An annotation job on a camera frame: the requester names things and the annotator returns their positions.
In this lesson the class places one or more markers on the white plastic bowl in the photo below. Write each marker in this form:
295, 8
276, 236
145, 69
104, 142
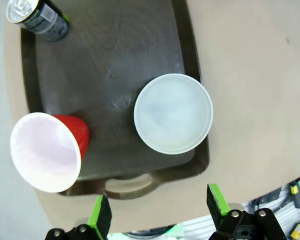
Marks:
172, 112

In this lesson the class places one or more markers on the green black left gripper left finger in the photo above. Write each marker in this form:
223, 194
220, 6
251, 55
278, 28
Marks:
100, 220

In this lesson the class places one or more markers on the black yellow connector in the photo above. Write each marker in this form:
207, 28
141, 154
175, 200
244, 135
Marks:
297, 196

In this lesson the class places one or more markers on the dark brown serving tray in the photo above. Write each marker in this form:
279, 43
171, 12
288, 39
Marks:
110, 50

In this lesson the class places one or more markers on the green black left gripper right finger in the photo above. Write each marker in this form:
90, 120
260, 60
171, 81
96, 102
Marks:
220, 207

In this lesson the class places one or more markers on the grey black drink can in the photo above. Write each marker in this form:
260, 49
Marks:
40, 20

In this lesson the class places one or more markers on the red plastic cup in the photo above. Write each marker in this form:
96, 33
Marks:
45, 152

